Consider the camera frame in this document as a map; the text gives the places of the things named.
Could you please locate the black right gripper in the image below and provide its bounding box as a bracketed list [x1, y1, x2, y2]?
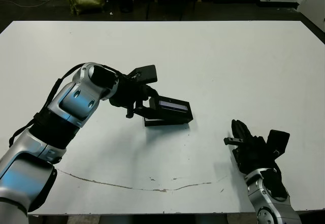
[223, 119, 280, 175]

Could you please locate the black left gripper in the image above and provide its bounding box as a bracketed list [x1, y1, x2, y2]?
[109, 77, 159, 119]

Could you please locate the black box base white insert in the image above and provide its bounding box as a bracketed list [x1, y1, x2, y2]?
[144, 117, 190, 127]

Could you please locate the black box lid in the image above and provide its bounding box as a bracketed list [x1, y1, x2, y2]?
[148, 94, 194, 124]

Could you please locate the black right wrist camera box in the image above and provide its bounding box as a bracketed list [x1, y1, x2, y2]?
[266, 129, 291, 156]

